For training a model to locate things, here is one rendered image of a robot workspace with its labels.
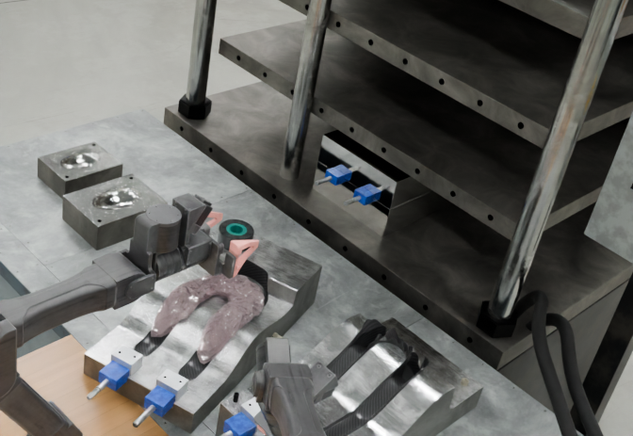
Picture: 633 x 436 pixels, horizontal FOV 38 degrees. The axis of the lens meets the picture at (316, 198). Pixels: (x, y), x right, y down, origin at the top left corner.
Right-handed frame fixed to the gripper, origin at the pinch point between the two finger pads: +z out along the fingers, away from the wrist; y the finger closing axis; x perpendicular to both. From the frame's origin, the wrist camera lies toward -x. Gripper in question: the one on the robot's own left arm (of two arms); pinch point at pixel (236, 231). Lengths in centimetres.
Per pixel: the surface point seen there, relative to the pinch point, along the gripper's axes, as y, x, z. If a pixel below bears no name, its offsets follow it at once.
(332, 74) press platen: 57, 14, 90
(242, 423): -16.6, 29.5, -7.9
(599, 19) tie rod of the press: -23, -40, 65
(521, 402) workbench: -42, 39, 52
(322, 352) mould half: -12.2, 29.2, 17.9
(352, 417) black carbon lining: -26.7, 31.6, 11.9
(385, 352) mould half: -21.8, 25.8, 25.4
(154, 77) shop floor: 237, 116, 176
